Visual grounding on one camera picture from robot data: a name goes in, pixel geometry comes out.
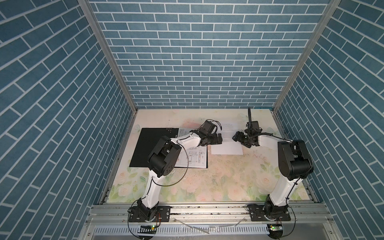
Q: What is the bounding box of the aluminium right corner post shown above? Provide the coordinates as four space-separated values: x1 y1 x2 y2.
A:
272 0 343 113

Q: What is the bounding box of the text paper sheet far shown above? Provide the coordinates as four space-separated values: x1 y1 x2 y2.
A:
210 120 244 156

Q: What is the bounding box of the red folder with black inside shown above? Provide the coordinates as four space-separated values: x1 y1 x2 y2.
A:
129 127 208 169

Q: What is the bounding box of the technical drawing paper sheet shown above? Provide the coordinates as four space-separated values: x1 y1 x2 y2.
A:
175 128 208 169

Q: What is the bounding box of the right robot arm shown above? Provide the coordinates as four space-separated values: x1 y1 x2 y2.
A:
232 132 314 214

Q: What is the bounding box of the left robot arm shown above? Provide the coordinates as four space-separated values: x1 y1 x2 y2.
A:
137 130 223 221

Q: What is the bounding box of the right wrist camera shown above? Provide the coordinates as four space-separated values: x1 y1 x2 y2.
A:
248 121 261 132

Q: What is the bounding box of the aluminium corner post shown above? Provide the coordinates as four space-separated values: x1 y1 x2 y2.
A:
77 0 138 113
272 0 343 113

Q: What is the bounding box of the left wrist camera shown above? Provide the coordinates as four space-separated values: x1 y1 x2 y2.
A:
199 120 218 135

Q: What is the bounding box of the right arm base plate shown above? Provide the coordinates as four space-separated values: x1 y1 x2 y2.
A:
246 204 291 222

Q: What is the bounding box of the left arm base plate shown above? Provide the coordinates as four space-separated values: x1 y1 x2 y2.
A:
128 205 172 223

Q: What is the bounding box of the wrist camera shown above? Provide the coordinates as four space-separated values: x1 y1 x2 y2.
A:
248 121 261 132
199 120 218 135

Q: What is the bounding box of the aluminium left corner post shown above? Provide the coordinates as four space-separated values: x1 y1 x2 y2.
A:
77 0 138 113

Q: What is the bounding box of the aluminium front rail frame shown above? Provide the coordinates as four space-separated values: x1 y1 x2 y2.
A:
80 201 342 240

